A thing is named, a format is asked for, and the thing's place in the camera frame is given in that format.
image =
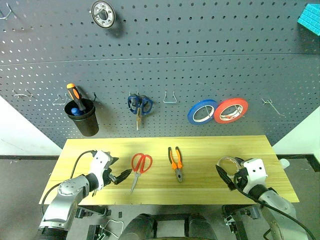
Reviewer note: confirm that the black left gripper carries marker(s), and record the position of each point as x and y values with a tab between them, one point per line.
111	177

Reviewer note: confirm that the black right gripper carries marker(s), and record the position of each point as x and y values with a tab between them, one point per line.
239	178

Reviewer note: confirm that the white tape roll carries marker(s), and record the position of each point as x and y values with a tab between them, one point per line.
226	158

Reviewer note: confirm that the orange and black pliers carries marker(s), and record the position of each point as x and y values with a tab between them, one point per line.
178	173

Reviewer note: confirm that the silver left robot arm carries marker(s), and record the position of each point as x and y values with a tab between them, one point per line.
62	200

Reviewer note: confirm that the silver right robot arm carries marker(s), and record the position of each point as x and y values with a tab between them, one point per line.
277	202

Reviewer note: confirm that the grey pegboard wall panel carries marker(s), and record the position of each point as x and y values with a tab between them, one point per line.
175	50

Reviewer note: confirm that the red tape roll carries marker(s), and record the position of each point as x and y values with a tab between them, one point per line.
218	117

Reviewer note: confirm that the black plastic cup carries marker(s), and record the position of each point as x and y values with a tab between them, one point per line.
85	123

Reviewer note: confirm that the dark rounded shape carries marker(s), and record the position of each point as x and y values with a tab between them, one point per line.
140	226
200	226

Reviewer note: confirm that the blue tape roll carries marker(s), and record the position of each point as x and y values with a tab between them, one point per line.
192	117

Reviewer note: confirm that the black cup hook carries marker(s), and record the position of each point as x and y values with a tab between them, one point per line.
96	98

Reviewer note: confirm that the orange and black screwdriver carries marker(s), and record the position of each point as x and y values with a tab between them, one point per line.
73	93

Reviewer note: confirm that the round silver metal disc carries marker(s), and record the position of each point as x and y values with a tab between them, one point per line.
103	14

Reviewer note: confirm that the teal foam block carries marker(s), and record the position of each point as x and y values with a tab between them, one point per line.
310	17

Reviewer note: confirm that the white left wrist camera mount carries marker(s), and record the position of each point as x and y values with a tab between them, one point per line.
100	162

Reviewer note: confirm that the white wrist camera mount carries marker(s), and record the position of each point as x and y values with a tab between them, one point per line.
100	162
255	171

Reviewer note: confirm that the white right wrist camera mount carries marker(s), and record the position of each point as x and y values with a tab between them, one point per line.
255	171

